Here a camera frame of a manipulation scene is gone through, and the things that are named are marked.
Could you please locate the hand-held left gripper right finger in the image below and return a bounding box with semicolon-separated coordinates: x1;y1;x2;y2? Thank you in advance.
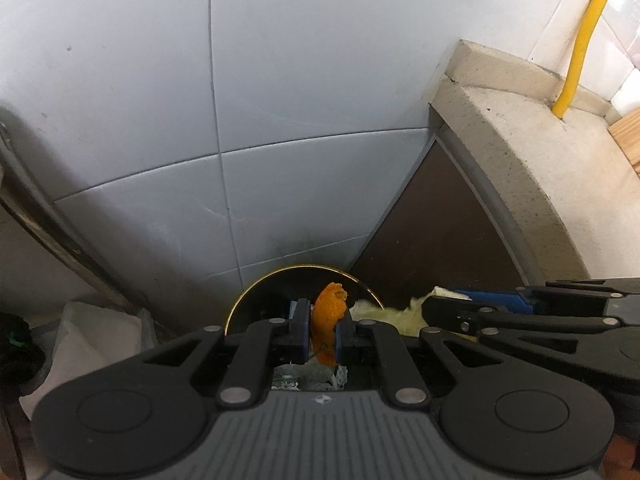
334;318;566;407

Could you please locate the black plastic bag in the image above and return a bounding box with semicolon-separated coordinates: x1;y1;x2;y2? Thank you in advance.
0;312;49;397

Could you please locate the white foam net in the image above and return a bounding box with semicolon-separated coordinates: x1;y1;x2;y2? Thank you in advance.
274;364;349;392

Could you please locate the orange peel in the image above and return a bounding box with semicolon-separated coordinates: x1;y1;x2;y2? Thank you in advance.
310;282;349;365

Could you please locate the brown cabinet panel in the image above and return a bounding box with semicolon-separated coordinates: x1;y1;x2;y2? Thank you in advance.
350;105;532;312

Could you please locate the black waste bin gold rim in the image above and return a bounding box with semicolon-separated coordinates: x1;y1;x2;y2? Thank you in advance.
225;264;387;393

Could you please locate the wooden knife block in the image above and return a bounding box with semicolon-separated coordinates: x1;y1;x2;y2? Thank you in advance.
607;109;640;179

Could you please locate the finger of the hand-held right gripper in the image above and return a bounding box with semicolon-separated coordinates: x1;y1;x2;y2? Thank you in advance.
446;277;640;312
424;295;640;342

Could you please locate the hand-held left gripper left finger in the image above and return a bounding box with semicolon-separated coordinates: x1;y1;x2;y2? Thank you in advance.
92;299;312;407

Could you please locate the pale yellow cabbage leaf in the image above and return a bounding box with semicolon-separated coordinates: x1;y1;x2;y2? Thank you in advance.
349;285;474;337

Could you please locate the white plastic bag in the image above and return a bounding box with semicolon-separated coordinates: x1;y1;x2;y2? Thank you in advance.
20;300;159;419

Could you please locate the yellow pipe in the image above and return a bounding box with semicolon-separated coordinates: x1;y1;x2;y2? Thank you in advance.
549;0;623;119

